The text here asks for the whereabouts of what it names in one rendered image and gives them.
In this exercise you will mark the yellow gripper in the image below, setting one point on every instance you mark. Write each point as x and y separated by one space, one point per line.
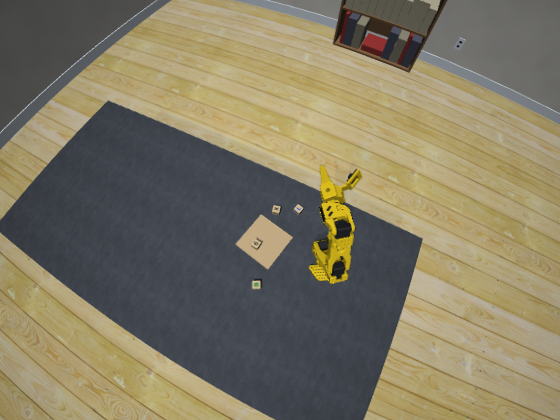
331 192

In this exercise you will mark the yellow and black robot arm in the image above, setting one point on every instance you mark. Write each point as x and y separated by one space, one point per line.
340 238

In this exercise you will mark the tan flat mat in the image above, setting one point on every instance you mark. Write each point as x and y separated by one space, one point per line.
273 241

